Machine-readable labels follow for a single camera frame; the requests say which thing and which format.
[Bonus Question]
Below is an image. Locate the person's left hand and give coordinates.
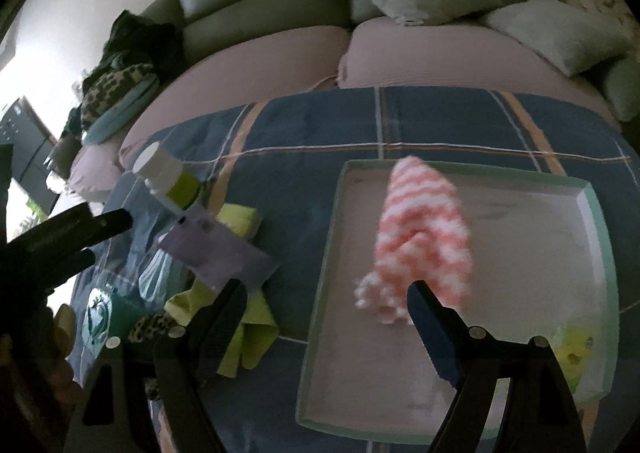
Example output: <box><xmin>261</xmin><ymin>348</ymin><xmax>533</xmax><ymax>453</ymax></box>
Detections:
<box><xmin>50</xmin><ymin>304</ymin><xmax>84</xmax><ymax>386</ymax></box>

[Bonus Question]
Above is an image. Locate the white bottle green label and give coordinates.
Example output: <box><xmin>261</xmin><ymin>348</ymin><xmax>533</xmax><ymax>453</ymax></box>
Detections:
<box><xmin>131</xmin><ymin>142</ymin><xmax>203</xmax><ymax>214</ymax></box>

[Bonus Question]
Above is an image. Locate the yellow-green small box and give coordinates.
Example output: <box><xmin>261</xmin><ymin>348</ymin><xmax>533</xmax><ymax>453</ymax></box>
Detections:
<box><xmin>215</xmin><ymin>203</ymin><xmax>264</xmax><ymax>240</ymax></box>

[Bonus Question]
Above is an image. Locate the dark cabinet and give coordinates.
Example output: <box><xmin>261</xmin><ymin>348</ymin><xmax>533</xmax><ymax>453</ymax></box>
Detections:
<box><xmin>0</xmin><ymin>96</ymin><xmax>60</xmax><ymax>214</ymax></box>

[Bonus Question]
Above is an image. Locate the pink white striped sock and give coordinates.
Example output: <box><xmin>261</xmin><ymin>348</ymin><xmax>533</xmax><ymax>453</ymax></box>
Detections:
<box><xmin>354</xmin><ymin>156</ymin><xmax>472</xmax><ymax>326</ymax></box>

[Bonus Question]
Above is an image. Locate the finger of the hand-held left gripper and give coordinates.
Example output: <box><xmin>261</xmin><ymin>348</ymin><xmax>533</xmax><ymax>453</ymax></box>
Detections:
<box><xmin>86</xmin><ymin>209</ymin><xmax>135</xmax><ymax>240</ymax></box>
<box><xmin>44</xmin><ymin>249</ymin><xmax>97</xmax><ymax>285</ymax></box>

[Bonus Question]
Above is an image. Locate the pale green tray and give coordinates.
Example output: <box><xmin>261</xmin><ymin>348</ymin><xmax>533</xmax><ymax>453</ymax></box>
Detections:
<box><xmin>295</xmin><ymin>158</ymin><xmax>621</xmax><ymax>444</ymax></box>

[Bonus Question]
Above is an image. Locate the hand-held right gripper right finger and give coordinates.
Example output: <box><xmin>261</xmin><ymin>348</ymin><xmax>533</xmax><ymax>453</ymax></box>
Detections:
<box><xmin>406</xmin><ymin>280</ymin><xmax>588</xmax><ymax>453</ymax></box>

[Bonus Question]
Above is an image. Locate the green yellow packet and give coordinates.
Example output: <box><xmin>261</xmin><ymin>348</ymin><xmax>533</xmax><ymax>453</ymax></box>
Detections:
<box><xmin>552</xmin><ymin>325</ymin><xmax>597</xmax><ymax>394</ymax></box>

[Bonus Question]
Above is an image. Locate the purple card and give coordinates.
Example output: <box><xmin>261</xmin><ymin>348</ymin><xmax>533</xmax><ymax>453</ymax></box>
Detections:
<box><xmin>159</xmin><ymin>206</ymin><xmax>278</xmax><ymax>291</ymax></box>

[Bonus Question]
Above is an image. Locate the clear plastic bag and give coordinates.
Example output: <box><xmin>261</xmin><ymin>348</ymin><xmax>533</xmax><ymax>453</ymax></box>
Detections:
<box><xmin>135</xmin><ymin>220</ymin><xmax>201</xmax><ymax>309</ymax></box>

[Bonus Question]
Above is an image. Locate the teal embossed box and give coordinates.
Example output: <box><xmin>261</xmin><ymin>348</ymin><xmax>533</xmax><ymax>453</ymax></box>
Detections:
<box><xmin>82</xmin><ymin>283</ymin><xmax>146</xmax><ymax>349</ymax></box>

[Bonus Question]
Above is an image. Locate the blue plaid blanket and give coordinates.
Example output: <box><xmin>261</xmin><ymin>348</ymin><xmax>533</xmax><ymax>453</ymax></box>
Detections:
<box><xmin>67</xmin><ymin>86</ymin><xmax>631</xmax><ymax>453</ymax></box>

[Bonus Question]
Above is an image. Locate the leopard print teal cushion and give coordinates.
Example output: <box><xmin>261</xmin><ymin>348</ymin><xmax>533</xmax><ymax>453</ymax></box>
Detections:
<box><xmin>79</xmin><ymin>60</ymin><xmax>162</xmax><ymax>144</ymax></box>

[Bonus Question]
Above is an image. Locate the black white spotted sock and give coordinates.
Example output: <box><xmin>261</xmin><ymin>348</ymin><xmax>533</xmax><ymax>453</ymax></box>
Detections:
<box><xmin>127</xmin><ymin>310</ymin><xmax>183</xmax><ymax>345</ymax></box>

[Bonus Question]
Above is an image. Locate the green pink sofa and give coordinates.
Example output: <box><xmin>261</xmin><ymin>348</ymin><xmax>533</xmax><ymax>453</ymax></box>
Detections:
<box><xmin>67</xmin><ymin>0</ymin><xmax>640</xmax><ymax>204</ymax></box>

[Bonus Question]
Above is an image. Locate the dark cloth pile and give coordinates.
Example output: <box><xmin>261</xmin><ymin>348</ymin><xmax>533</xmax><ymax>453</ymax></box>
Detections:
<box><xmin>82</xmin><ymin>10</ymin><xmax>190</xmax><ymax>89</ymax></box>

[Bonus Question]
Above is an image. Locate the yellow-green cloth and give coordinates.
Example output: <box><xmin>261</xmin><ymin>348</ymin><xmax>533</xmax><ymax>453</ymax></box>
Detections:
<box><xmin>165</xmin><ymin>278</ymin><xmax>281</xmax><ymax>379</ymax></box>

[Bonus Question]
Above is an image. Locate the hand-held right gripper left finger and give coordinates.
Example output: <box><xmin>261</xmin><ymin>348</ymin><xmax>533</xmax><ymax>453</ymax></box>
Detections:
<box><xmin>62</xmin><ymin>278</ymin><xmax>251</xmax><ymax>453</ymax></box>

